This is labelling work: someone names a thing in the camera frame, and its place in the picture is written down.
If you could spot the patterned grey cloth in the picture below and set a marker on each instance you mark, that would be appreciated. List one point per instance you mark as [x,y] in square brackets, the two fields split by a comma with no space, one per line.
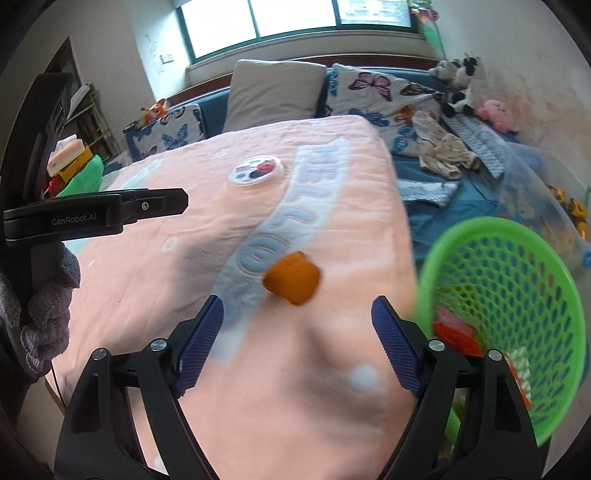
[481,140]

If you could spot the pink plush toy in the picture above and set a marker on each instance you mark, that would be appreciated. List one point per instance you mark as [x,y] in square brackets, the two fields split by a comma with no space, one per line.
[499,115]

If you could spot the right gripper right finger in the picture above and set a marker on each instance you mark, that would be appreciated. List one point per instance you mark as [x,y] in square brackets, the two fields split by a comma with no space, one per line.
[496,439]

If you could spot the red white wrapper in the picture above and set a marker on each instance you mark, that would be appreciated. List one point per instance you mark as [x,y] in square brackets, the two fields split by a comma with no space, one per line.
[518,360]

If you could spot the yellow toy truck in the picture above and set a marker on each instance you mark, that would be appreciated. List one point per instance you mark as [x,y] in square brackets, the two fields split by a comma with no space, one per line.
[576,211]

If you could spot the cow plush toy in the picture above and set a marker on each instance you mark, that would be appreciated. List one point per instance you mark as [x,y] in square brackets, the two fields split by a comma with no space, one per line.
[466,85]

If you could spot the butterfly cushion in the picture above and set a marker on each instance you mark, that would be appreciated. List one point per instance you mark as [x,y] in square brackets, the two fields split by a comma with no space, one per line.
[180,126]
[386,101]

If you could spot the colourful pinwheel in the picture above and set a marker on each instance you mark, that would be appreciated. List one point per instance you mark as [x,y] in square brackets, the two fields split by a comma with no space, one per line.
[427,17]

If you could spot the round peel-off lid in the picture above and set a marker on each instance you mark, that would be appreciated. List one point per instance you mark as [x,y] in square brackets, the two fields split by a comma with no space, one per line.
[256,169]

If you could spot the blue sofa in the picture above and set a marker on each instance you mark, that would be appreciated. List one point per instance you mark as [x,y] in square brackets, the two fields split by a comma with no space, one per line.
[474,195]

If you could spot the beige crumpled clothes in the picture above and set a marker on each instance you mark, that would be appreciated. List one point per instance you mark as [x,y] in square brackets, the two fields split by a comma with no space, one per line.
[441,152]

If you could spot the fox plush toy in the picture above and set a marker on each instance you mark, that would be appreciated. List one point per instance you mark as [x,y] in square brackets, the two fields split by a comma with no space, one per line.
[158,110]

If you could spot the clear toy storage box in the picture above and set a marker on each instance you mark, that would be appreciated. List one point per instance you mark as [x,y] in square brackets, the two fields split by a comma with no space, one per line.
[524,197]

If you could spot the butterfly cushion right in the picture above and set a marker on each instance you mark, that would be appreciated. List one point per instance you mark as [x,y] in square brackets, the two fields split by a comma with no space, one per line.
[386,101]

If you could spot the grey gloved left hand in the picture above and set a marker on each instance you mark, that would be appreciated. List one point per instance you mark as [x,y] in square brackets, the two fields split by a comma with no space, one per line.
[37,330]

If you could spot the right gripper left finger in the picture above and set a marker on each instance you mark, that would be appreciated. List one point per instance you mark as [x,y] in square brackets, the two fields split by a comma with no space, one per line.
[98,438]

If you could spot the red mesh net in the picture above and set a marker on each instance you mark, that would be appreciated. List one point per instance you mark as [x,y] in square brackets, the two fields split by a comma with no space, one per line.
[459,341]

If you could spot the butterfly cushion left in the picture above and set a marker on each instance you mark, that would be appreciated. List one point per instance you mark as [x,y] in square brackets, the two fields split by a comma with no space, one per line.
[180,126]

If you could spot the pink quilted table cover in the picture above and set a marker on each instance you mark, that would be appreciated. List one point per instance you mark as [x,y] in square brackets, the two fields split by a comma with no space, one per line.
[288,392]

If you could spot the pink strawberry snack bag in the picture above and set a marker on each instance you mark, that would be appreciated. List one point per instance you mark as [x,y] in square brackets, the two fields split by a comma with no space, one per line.
[449,319]

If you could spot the grey pillow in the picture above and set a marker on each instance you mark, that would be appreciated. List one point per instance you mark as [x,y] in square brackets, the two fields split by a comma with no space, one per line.
[266,92]

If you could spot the green plastic basket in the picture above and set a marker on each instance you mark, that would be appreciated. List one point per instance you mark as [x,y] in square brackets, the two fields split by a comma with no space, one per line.
[504,279]

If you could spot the green bowl with boxes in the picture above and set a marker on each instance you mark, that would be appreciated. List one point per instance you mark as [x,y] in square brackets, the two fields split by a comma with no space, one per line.
[73,169]

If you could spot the window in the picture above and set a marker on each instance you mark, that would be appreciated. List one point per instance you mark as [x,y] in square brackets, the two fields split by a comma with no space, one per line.
[210,27]

